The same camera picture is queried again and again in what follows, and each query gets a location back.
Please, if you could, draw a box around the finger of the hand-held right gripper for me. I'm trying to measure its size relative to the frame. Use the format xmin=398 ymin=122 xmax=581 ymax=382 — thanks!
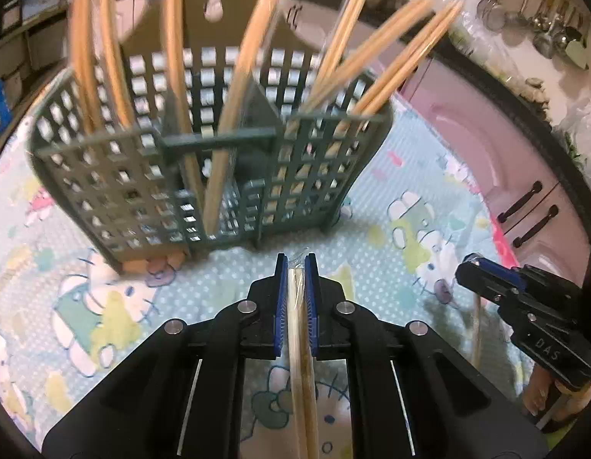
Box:
xmin=455 ymin=260 xmax=529 ymax=308
xmin=466 ymin=252 xmax=520 ymax=281

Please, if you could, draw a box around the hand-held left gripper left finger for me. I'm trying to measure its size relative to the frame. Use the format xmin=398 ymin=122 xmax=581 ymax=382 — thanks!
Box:
xmin=42 ymin=253 xmax=290 ymax=459

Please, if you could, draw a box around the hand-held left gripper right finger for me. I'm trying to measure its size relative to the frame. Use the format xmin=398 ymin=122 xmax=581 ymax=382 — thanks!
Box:
xmin=304 ymin=252 xmax=549 ymax=459

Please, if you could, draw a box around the chopstick pair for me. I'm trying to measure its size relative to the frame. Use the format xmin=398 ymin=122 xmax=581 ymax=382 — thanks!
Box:
xmin=288 ymin=268 xmax=321 ymax=459

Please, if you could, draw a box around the green plastic utensil basket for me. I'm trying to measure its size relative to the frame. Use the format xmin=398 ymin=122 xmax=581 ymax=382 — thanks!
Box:
xmin=30 ymin=0 xmax=396 ymax=273

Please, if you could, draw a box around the group of wooden chopsticks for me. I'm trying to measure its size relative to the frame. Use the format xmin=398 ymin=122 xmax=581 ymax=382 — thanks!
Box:
xmin=67 ymin=0 xmax=464 ymax=236

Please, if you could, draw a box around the person's right hand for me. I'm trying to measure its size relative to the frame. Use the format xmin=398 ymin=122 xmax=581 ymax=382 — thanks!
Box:
xmin=521 ymin=366 xmax=590 ymax=434

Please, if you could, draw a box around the white base cabinet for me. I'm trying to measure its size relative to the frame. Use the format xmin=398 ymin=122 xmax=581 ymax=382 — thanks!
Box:
xmin=116 ymin=0 xmax=334 ymax=53
xmin=398 ymin=43 xmax=591 ymax=280

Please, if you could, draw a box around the plastic bag of green vegetables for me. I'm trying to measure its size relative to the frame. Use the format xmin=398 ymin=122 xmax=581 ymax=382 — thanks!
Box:
xmin=552 ymin=98 xmax=591 ymax=158

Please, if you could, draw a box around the cartoon cat printed blanket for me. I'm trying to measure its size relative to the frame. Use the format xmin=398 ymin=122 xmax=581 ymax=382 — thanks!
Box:
xmin=0 ymin=57 xmax=535 ymax=459

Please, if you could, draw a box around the pile of ginger roots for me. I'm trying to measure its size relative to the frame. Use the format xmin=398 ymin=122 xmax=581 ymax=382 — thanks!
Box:
xmin=524 ymin=76 xmax=550 ymax=107

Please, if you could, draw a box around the pale green spatula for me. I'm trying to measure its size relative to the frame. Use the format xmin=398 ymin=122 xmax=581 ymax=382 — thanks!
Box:
xmin=565 ymin=12 xmax=591 ymax=72

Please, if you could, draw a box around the steel ladle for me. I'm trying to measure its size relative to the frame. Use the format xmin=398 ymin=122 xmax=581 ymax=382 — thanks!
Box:
xmin=551 ymin=0 xmax=576 ymax=53
xmin=532 ymin=0 xmax=557 ymax=59

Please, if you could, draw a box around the steel skimmer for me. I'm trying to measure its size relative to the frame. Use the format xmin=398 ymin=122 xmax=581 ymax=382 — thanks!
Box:
xmin=508 ymin=0 xmax=537 ymax=29

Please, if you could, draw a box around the wooden shelf unit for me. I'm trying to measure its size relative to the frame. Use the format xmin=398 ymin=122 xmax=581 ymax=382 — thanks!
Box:
xmin=0 ymin=0 xmax=72 ymax=88

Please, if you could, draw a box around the light blue plastic box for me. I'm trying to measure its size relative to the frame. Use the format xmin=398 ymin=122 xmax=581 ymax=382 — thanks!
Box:
xmin=17 ymin=0 xmax=70 ymax=23

